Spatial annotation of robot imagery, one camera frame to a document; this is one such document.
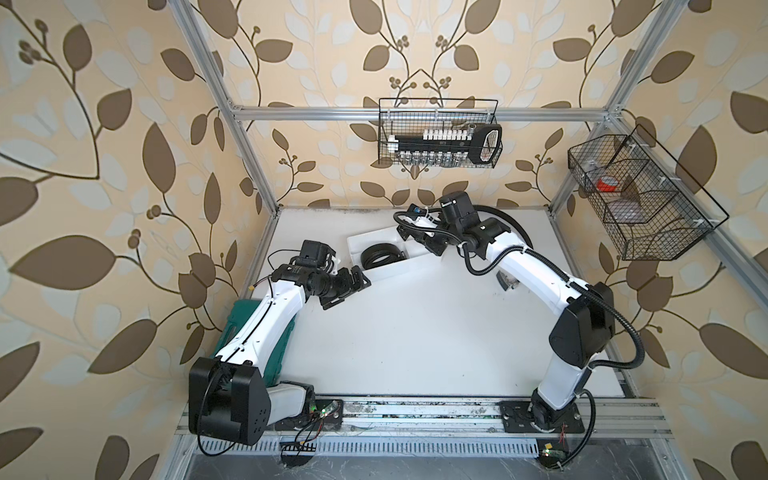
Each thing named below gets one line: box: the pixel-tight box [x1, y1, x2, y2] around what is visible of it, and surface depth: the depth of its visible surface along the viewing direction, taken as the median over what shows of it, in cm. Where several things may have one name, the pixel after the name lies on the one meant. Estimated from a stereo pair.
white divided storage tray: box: [347, 226, 446, 284], surface depth 100 cm
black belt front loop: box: [360, 243, 407, 270], surface depth 98 cm
